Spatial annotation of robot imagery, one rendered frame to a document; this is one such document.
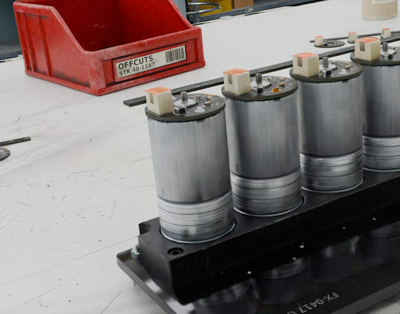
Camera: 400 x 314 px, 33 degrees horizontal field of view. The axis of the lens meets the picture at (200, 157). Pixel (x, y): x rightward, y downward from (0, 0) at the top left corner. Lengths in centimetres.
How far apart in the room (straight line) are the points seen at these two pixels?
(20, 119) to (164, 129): 26
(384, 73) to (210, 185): 8
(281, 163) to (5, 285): 11
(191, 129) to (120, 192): 12
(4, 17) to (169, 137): 452
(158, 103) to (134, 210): 10
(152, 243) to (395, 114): 10
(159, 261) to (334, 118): 8
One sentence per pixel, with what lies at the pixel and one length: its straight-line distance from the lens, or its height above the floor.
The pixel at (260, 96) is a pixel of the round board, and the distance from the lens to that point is 21.
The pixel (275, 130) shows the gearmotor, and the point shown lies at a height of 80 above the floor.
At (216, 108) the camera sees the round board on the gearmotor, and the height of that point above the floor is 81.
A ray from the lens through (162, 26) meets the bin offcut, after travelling 56.
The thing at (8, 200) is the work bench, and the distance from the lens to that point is 32.
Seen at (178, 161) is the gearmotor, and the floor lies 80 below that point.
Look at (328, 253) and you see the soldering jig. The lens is 22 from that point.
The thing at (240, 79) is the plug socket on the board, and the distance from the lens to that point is 21.
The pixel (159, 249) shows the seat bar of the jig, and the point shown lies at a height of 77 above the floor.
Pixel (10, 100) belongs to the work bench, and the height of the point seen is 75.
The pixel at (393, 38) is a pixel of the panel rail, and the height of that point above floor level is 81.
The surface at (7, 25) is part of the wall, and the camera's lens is 472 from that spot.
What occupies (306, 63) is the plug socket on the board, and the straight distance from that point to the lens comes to 23.
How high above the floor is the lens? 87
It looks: 21 degrees down
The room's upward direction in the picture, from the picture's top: 6 degrees counter-clockwise
